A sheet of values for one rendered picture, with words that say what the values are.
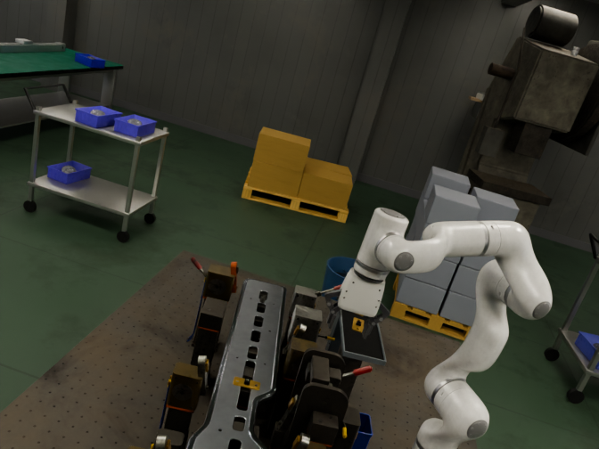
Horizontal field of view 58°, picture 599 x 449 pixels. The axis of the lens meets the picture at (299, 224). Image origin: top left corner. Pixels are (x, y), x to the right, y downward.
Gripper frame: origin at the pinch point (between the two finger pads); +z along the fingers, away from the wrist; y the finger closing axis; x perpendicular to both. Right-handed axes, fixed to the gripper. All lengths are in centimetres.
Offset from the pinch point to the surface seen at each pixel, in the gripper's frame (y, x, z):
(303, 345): 2.1, -37.8, 29.9
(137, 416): 48, -33, 70
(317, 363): 1.0, -13.1, 20.0
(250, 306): 21, -69, 38
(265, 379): 11.9, -26.1, 38.8
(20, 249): 185, -249, 139
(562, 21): -235, -518, -169
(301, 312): 4, -54, 26
